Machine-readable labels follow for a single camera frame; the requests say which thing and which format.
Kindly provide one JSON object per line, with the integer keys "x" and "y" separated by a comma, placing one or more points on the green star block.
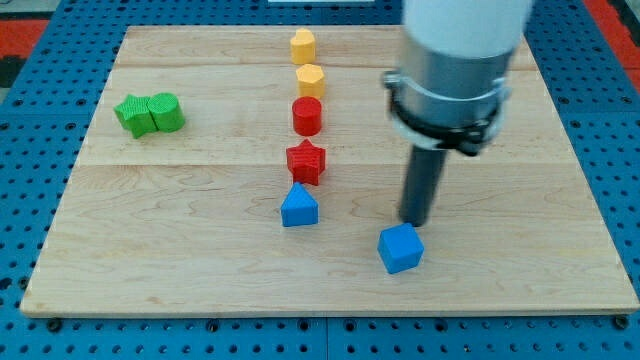
{"x": 134, "y": 115}

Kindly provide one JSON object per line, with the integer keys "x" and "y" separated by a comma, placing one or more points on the red star block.
{"x": 306, "y": 162}

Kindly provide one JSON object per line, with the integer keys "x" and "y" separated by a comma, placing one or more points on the red cylinder block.
{"x": 307, "y": 116}

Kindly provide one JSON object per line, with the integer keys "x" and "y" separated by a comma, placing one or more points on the yellow hexagon block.
{"x": 310, "y": 81}

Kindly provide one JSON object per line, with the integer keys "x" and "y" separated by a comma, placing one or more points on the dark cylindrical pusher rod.
{"x": 422, "y": 177}

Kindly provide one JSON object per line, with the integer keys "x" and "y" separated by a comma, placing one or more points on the blue triangle block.
{"x": 299, "y": 207}

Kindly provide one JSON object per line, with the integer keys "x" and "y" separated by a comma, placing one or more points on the light wooden board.
{"x": 187, "y": 224}

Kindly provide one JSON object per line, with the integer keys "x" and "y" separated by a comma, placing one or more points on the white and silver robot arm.
{"x": 449, "y": 87}

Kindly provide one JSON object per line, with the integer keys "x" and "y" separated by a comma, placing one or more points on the yellow heart block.
{"x": 303, "y": 47}

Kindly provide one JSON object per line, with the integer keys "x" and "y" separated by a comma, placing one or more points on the blue cube block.
{"x": 400, "y": 248}

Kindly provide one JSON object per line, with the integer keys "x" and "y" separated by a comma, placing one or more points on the green cylinder block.
{"x": 166, "y": 112}

